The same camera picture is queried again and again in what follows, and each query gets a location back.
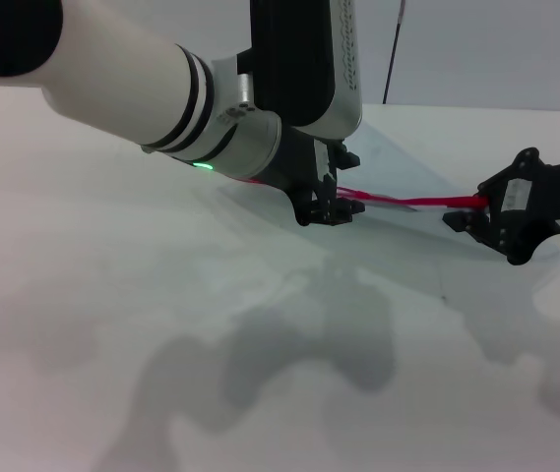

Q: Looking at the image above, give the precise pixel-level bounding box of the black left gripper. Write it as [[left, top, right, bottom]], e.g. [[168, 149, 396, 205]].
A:
[[229, 125, 367, 227]]

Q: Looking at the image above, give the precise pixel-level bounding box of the clear document bag red zipper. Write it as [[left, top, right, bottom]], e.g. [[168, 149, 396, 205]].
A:
[[215, 117, 560, 260]]

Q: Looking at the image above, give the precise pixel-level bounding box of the black silver left wrist housing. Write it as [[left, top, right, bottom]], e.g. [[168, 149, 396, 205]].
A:
[[237, 0, 363, 140]]

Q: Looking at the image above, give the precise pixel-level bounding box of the black vertical pole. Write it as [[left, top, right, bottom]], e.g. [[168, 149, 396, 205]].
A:
[[382, 0, 406, 105]]

